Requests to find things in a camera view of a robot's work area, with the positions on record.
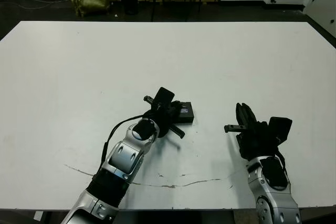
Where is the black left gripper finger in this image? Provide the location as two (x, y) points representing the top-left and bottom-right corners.
(169, 110), (184, 124)
(169, 100), (183, 112)

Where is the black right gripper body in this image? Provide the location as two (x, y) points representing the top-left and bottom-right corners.
(224, 121), (282, 161)

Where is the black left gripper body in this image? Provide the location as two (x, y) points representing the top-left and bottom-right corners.
(143, 95), (186, 140)

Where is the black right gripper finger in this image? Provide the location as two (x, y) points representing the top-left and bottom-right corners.
(241, 102), (260, 131)
(235, 102), (249, 130)

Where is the black box lid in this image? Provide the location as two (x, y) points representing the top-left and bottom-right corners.
(176, 101), (196, 125)

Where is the black trash bin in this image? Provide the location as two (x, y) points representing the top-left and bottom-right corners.
(120, 0), (142, 16)

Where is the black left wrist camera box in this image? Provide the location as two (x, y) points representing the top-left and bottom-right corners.
(153, 87), (176, 107)

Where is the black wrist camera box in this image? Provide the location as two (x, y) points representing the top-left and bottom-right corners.
(153, 87), (176, 107)
(267, 116), (293, 144)

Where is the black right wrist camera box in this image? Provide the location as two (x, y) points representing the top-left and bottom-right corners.
(267, 116), (293, 144)

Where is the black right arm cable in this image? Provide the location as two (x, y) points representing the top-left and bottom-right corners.
(275, 151), (291, 185)

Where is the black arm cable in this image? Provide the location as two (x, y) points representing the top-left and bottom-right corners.
(100, 113), (150, 168)
(275, 151), (291, 185)

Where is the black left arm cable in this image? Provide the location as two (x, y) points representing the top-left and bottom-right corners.
(100, 113), (150, 168)

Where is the white floor cable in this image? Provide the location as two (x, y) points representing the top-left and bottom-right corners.
(0, 0), (71, 9)

